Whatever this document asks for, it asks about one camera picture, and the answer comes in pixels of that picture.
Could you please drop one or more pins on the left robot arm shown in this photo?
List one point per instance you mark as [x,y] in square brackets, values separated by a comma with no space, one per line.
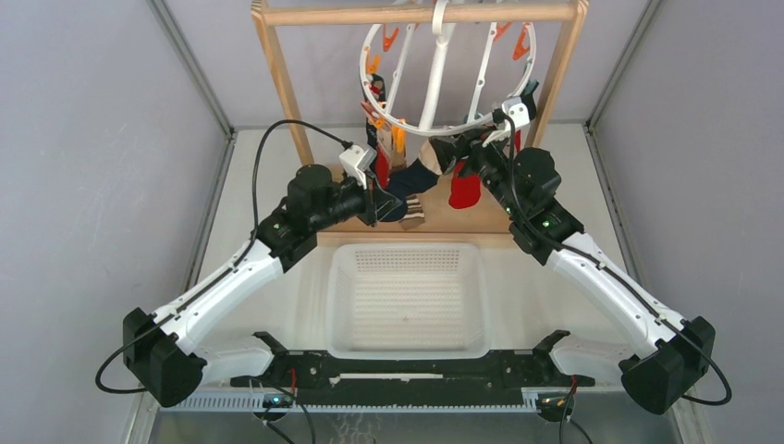
[163,349]

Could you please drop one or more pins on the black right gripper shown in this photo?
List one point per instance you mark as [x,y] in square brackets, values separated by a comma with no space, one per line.
[449,149]

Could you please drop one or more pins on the wooden hanger stand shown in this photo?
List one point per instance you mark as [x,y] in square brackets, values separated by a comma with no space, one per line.
[545,45]

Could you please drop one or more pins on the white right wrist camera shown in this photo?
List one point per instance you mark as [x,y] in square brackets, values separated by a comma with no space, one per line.
[512,115]

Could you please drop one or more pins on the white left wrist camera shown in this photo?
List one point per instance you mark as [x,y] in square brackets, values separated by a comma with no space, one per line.
[356,161]

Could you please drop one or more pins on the dark green sock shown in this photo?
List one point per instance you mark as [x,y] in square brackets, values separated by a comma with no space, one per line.
[527,98]

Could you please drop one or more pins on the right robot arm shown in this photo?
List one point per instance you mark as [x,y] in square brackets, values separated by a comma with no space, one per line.
[666,354]

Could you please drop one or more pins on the red sock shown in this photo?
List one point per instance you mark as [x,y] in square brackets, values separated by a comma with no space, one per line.
[465,190]
[382,165]

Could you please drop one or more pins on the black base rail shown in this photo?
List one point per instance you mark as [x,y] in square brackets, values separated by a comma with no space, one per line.
[498,378]

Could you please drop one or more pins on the navy sock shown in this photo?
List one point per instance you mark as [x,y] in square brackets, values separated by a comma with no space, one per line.
[417,178]

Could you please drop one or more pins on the white perforated plastic basket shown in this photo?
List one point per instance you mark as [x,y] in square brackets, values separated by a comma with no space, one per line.
[407,301]

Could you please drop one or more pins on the brown striped sock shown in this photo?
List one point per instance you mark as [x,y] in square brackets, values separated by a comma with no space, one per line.
[414,216]

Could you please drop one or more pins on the white round clip hanger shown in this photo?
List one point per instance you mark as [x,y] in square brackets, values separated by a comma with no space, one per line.
[447,73]

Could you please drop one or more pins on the dark printed sock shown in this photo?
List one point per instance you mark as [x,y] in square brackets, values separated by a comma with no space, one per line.
[378,89]

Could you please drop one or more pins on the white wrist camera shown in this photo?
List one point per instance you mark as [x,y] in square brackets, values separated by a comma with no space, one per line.
[356,161]
[512,115]

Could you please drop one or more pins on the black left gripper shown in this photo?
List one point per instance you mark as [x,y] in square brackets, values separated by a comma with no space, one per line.
[374,203]

